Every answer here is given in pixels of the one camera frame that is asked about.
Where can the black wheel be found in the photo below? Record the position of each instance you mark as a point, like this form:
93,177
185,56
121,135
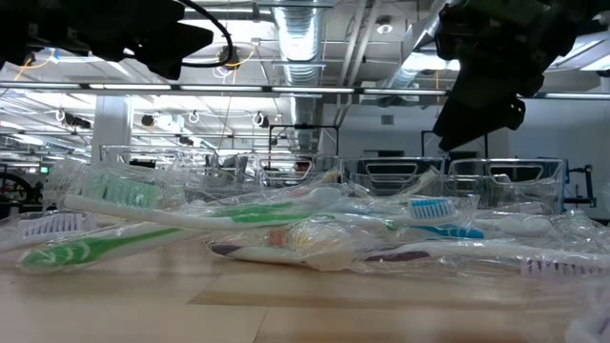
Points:
26,188

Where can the person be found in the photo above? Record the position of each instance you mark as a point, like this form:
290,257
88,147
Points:
302,167

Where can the round ceiling fixture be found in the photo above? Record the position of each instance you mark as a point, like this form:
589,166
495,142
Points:
384,27

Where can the orange white toothbrush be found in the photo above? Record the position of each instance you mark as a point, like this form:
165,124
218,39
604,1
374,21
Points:
324,243
331,177

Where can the round silver air duct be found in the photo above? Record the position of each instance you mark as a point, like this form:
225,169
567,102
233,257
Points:
299,38

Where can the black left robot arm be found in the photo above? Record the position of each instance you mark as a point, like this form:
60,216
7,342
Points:
38,24

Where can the bright ceiling light panel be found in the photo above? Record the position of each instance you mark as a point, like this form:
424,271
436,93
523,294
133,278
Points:
424,62

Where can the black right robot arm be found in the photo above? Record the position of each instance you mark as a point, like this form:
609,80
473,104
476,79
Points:
588,9

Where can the slanted silver air duct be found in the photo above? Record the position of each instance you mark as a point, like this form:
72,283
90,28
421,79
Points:
405,76

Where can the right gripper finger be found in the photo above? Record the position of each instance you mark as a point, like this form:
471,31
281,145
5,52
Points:
476,119

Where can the horizontal light bar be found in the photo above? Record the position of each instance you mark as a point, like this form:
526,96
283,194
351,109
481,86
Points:
310,89

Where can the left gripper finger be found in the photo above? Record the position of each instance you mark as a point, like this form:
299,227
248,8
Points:
190,37
164,62

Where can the purple white wrapped toothbrush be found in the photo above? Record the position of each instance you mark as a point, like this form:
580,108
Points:
257,256
52,225
476,248

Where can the white square column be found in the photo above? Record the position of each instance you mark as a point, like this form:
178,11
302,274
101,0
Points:
112,124

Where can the blue panel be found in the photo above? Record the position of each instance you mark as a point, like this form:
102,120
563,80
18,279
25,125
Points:
566,178

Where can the blue white wrapped toothbrush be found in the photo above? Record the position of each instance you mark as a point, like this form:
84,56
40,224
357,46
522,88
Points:
453,232
431,208

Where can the clear plastic bin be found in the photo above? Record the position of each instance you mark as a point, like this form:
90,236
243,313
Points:
157,152
362,183
319,162
524,190

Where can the green white toothbrush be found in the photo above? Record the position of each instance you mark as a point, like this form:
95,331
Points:
86,250
257,208
421,180
143,215

